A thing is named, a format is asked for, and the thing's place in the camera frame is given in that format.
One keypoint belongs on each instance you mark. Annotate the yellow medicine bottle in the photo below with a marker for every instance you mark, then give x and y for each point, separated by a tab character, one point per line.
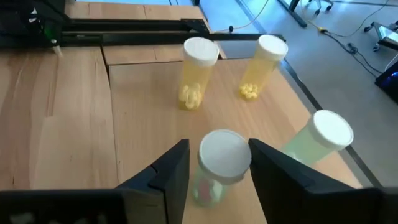
196	81
261	71

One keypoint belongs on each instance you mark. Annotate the teal bottle with red pill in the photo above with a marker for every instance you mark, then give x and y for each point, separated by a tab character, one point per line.
224	155

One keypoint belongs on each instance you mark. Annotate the small wheeled cart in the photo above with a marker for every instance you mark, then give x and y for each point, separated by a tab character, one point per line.
388	35

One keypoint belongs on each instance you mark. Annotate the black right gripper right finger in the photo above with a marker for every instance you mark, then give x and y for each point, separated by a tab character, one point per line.
289	199

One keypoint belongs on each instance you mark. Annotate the teal medicine bottle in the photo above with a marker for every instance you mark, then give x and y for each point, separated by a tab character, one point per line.
326	133

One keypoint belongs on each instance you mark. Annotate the wooden shelf with black legs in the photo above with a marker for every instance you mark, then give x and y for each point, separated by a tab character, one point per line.
149	109

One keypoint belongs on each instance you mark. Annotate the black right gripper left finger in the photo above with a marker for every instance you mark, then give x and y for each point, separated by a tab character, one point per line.
158	199

